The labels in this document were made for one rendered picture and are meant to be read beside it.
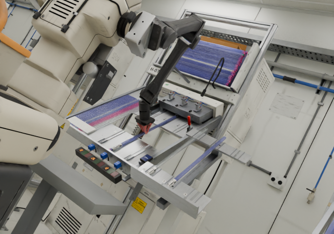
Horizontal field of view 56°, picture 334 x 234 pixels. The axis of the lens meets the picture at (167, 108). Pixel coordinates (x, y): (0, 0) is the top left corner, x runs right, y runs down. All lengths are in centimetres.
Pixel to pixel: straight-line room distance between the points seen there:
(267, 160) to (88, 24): 262
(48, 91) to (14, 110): 38
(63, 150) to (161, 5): 287
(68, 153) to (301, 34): 276
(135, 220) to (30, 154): 118
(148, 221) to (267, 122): 201
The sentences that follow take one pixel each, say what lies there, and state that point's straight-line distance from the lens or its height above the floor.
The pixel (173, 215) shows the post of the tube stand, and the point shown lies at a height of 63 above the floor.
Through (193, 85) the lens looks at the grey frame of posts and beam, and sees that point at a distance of 213.
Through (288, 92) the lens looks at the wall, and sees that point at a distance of 355.
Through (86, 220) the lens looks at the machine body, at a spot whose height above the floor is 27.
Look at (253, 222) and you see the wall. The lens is 330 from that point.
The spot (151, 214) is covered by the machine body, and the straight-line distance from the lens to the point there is 182.
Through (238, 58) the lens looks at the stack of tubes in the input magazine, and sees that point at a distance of 206.
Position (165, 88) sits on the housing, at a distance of 217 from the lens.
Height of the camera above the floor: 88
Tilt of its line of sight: 6 degrees up
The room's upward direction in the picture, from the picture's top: 29 degrees clockwise
